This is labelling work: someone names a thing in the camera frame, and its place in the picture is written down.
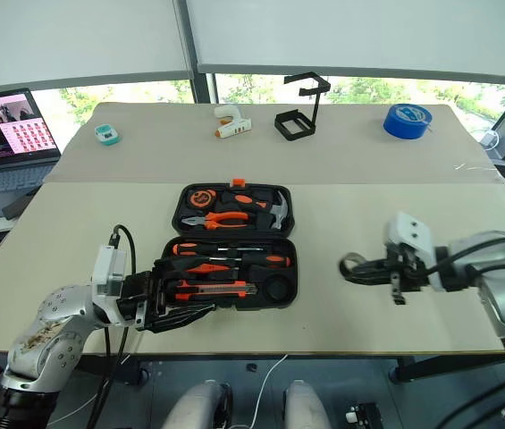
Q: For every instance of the blue tape roll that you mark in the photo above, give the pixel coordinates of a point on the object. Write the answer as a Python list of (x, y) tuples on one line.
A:
[(407, 121)]

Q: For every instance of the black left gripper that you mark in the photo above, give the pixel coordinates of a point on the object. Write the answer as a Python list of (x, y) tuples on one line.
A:
[(142, 297)]

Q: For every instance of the black orange screwdriver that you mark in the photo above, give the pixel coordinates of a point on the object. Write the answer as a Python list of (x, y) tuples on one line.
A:
[(185, 249), (270, 260)]

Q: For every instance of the orange black tape measure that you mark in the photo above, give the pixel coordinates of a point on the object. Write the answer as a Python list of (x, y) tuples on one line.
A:
[(201, 198)]

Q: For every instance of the black robot foot block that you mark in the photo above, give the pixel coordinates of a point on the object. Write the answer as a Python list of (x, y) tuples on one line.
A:
[(364, 414)]

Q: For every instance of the black tool case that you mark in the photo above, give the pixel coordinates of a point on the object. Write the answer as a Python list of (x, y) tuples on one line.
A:
[(281, 286)]

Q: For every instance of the silver left robot leg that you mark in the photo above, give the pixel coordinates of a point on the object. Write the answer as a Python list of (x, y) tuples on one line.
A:
[(198, 406)]

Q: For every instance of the silver right robot leg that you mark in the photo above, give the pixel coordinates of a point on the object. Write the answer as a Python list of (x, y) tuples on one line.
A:
[(306, 409)]

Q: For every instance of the white power adapter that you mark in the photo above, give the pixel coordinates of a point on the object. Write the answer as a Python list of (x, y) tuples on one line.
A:
[(489, 139)]

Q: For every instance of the tan paper table cover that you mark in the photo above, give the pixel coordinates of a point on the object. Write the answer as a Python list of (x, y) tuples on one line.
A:
[(234, 161)]

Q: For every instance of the orange test pen screwdriver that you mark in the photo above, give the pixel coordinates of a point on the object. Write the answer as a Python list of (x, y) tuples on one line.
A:
[(207, 268)]

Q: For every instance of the dark window frame post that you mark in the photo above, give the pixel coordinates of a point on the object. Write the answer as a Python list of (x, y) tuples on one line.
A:
[(203, 87)]

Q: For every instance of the orange black utility knife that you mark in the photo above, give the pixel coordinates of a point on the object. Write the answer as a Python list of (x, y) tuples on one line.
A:
[(216, 290)]

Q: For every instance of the small black floor object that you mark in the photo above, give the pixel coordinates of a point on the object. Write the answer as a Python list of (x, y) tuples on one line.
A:
[(250, 367)]

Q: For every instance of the white roller blind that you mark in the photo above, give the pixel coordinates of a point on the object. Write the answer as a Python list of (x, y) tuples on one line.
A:
[(73, 36), (359, 31)]

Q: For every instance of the open grey laptop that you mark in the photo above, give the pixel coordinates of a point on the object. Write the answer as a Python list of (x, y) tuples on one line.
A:
[(6, 129)]

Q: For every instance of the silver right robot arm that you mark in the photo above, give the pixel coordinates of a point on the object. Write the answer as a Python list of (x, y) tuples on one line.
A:
[(502, 304)]

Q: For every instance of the silver robot leg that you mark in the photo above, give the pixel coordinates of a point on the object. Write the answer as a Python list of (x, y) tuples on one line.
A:
[(306, 409), (198, 406)]

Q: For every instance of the teal digital timer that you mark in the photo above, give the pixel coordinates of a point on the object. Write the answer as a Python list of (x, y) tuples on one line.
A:
[(107, 134)]

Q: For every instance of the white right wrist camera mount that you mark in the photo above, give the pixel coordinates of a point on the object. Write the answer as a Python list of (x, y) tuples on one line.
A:
[(408, 230)]

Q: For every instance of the white glue gun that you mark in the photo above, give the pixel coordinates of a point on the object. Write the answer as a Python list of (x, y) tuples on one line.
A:
[(232, 123)]

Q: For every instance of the black table frame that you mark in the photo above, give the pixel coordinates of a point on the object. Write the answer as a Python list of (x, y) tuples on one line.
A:
[(435, 366)]

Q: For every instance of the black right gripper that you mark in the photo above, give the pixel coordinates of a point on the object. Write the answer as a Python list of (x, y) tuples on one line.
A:
[(413, 272)]

